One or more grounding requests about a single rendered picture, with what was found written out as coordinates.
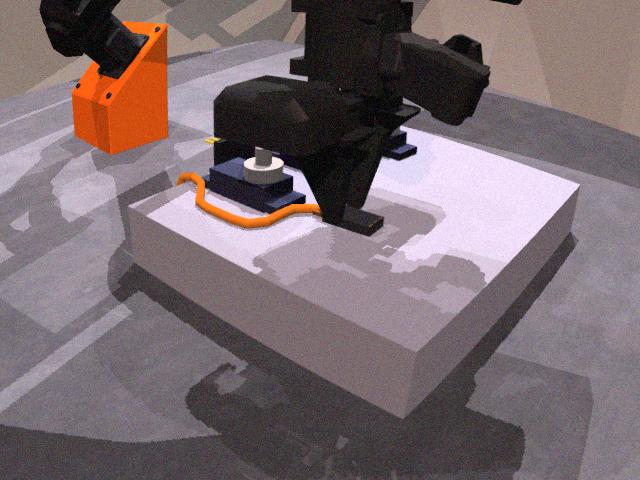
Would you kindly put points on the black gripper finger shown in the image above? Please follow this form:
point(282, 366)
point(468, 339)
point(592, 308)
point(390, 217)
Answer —
point(328, 172)
point(368, 155)

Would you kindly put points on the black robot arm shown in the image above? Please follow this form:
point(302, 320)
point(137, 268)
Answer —
point(445, 79)

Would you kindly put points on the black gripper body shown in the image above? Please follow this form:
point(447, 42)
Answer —
point(295, 117)

